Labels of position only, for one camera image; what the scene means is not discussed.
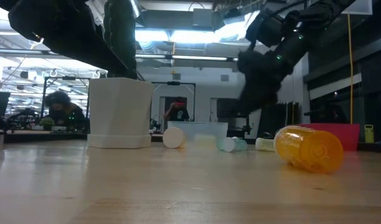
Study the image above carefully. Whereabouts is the small clear medicine bottle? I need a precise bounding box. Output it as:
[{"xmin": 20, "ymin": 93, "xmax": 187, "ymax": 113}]
[{"xmin": 255, "ymin": 137, "xmax": 276, "ymax": 153}]

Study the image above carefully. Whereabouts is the small green potted plant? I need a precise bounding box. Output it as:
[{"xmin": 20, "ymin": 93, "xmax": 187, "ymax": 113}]
[{"xmin": 39, "ymin": 116, "xmax": 56, "ymax": 132}]

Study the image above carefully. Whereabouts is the white hexagonal plant pot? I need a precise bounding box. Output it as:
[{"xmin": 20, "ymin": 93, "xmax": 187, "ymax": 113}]
[{"xmin": 87, "ymin": 77, "xmax": 155, "ymax": 149}]

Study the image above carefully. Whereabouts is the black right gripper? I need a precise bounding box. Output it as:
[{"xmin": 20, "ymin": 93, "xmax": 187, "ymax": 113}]
[{"xmin": 237, "ymin": 14, "xmax": 313, "ymax": 113}]

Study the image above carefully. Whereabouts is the teal medicine bottle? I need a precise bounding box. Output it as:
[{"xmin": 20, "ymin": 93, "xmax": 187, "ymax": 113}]
[{"xmin": 217, "ymin": 136, "xmax": 249, "ymax": 154}]

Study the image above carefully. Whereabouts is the clear plastic bin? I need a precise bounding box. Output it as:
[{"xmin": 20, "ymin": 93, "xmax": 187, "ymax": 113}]
[{"xmin": 167, "ymin": 121, "xmax": 229, "ymax": 141}]

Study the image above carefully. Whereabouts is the red plastic bin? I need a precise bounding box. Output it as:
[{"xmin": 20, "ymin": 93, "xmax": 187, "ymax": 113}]
[{"xmin": 298, "ymin": 123, "xmax": 361, "ymax": 152}]

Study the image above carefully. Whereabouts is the green cactus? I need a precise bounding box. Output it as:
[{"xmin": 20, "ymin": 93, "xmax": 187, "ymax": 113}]
[{"xmin": 103, "ymin": 0, "xmax": 139, "ymax": 79}]

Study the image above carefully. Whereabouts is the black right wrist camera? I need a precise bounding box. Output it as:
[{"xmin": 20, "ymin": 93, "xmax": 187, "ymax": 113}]
[{"xmin": 245, "ymin": 8, "xmax": 286, "ymax": 49}]

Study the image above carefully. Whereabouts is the black gantry frame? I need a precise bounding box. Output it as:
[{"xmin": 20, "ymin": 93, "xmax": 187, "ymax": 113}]
[
  {"xmin": 40, "ymin": 75, "xmax": 92, "ymax": 131},
  {"xmin": 151, "ymin": 81, "xmax": 197, "ymax": 124}
]

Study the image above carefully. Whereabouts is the yellow extension cable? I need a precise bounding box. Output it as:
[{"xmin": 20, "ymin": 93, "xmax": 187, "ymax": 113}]
[{"xmin": 347, "ymin": 14, "xmax": 356, "ymax": 125}]

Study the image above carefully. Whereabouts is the yellow green container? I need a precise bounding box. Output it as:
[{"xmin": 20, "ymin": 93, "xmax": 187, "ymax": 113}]
[{"xmin": 364, "ymin": 124, "xmax": 375, "ymax": 144}]

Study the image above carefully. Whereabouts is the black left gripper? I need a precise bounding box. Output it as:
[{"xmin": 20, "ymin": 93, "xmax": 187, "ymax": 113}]
[{"xmin": 8, "ymin": 0, "xmax": 138, "ymax": 79}]

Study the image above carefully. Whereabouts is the person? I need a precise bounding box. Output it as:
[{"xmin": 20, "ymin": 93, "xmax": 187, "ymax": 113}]
[
  {"xmin": 164, "ymin": 96, "xmax": 191, "ymax": 123},
  {"xmin": 43, "ymin": 90, "xmax": 87, "ymax": 132}
]

